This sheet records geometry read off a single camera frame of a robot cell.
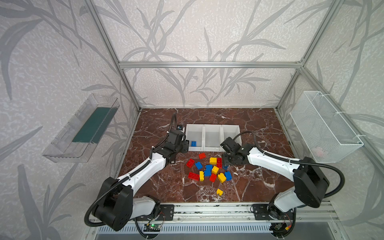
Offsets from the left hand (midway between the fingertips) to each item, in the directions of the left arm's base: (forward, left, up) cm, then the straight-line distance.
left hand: (186, 137), depth 87 cm
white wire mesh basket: (-13, -62, +22) cm, 67 cm away
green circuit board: (-43, +14, -13) cm, 47 cm away
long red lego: (-19, -5, -12) cm, 23 cm away
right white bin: (+13, -27, -12) cm, 32 cm away
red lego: (-10, -3, -13) cm, 17 cm away
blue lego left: (-12, -8, -13) cm, 19 cm away
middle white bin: (+10, -17, -16) cm, 26 cm away
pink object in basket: (-13, -67, +9) cm, 69 cm away
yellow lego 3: (-19, -21, -11) cm, 30 cm away
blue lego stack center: (-16, -13, -12) cm, 24 cm away
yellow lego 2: (-16, -17, -10) cm, 25 cm away
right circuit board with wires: (-43, -49, -16) cm, 67 cm away
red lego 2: (-19, -16, -12) cm, 28 cm away
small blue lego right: (-13, -24, -12) cm, 30 cm away
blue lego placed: (+2, -4, -10) cm, 11 cm away
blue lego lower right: (-19, -25, -11) cm, 33 cm away
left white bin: (+12, -4, -14) cm, 19 cm away
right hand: (-8, -24, -7) cm, 26 cm away
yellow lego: (-10, -16, -11) cm, 22 cm away
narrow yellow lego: (-19, -9, -11) cm, 24 cm away
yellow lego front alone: (-27, -19, -13) cm, 35 cm away
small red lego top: (-6, -10, -14) cm, 18 cm away
